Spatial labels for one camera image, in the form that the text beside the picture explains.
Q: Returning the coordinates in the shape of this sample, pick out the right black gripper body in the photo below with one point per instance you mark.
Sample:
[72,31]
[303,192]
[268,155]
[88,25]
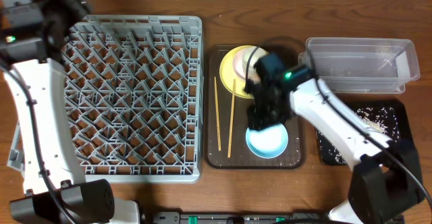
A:
[272,112]

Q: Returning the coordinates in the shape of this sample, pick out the wooden chopstick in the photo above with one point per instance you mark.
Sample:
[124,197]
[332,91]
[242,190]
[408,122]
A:
[231,126]
[217,114]

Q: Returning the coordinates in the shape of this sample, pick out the rice and food scraps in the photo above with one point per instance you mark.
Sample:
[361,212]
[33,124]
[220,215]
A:
[382,119]

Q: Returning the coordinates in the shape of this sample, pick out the light blue bowl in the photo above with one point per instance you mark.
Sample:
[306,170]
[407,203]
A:
[268,143]

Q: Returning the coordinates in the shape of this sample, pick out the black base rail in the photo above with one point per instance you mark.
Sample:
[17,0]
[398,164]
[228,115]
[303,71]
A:
[173,217]

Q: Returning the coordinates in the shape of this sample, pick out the clear plastic bin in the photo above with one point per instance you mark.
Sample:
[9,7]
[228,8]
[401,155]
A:
[363,65]

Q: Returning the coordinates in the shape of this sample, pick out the pink bowl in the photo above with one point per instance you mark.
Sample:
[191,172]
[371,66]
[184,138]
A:
[237,65]

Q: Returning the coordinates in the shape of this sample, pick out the grey dishwasher rack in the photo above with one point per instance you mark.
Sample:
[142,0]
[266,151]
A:
[133,97]

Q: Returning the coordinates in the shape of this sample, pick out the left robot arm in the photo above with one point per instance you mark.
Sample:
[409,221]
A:
[55,187]

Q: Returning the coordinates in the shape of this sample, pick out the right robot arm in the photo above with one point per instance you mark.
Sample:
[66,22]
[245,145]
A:
[386,175]

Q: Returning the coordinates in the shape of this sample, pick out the cream white cup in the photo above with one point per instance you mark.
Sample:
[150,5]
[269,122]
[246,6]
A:
[250,56]

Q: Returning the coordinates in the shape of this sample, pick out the black waste tray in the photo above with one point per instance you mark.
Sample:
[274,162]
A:
[403,123]

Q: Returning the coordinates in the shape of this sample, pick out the yellow plate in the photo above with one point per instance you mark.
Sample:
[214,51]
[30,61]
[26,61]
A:
[227,74]

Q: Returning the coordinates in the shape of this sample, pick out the dark brown serving tray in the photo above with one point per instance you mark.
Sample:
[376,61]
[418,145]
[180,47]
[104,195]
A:
[242,157]

